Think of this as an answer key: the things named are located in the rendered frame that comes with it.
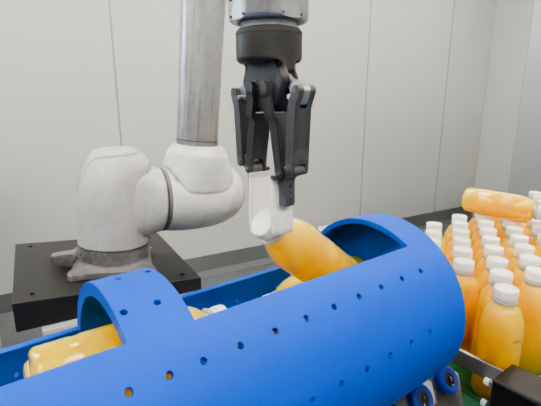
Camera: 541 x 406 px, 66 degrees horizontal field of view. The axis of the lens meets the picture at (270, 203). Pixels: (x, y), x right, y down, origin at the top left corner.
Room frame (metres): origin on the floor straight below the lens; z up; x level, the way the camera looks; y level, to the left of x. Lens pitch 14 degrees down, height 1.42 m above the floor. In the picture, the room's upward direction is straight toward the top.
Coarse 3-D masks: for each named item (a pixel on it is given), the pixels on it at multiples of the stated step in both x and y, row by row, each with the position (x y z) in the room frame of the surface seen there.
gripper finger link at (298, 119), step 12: (300, 96) 0.44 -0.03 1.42; (312, 96) 0.45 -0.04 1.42; (288, 108) 0.45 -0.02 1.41; (300, 108) 0.45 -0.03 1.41; (288, 120) 0.45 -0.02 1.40; (300, 120) 0.45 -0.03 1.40; (288, 132) 0.45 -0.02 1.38; (300, 132) 0.45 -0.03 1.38; (288, 144) 0.45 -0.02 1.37; (300, 144) 0.45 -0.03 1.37; (288, 156) 0.45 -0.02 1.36; (300, 156) 0.45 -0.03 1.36; (288, 168) 0.45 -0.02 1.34
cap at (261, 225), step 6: (264, 210) 0.50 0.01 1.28; (258, 216) 0.50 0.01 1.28; (264, 216) 0.50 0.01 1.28; (252, 222) 0.50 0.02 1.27; (258, 222) 0.49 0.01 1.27; (264, 222) 0.49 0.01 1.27; (270, 222) 0.48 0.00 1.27; (252, 228) 0.49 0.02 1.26; (258, 228) 0.49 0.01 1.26; (264, 228) 0.48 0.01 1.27; (270, 228) 0.48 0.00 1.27; (258, 234) 0.48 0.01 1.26; (264, 234) 0.48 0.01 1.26; (270, 234) 0.48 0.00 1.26; (264, 240) 0.49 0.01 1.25
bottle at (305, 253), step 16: (304, 224) 0.51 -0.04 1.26; (272, 240) 0.49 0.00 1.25; (288, 240) 0.49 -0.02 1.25; (304, 240) 0.49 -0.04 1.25; (320, 240) 0.51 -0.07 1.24; (272, 256) 0.50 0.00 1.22; (288, 256) 0.49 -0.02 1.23; (304, 256) 0.49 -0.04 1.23; (320, 256) 0.51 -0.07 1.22; (336, 256) 0.53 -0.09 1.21; (288, 272) 0.51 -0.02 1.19; (304, 272) 0.50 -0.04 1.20; (320, 272) 0.51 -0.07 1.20
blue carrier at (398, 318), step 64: (384, 256) 0.53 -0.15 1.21; (128, 320) 0.34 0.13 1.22; (192, 320) 0.36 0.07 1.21; (256, 320) 0.38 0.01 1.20; (320, 320) 0.41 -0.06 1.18; (384, 320) 0.45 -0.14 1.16; (448, 320) 0.52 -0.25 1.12; (0, 384) 0.43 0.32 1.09; (64, 384) 0.28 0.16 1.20; (128, 384) 0.29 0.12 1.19; (192, 384) 0.31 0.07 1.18; (256, 384) 0.34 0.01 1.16; (320, 384) 0.37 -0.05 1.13; (384, 384) 0.43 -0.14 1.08
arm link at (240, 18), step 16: (240, 0) 0.47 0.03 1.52; (256, 0) 0.46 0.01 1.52; (272, 0) 0.45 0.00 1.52; (288, 0) 0.46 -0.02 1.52; (304, 0) 0.48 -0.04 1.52; (240, 16) 0.47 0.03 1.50; (256, 16) 0.46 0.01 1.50; (272, 16) 0.46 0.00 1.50; (288, 16) 0.46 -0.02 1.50; (304, 16) 0.48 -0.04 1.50
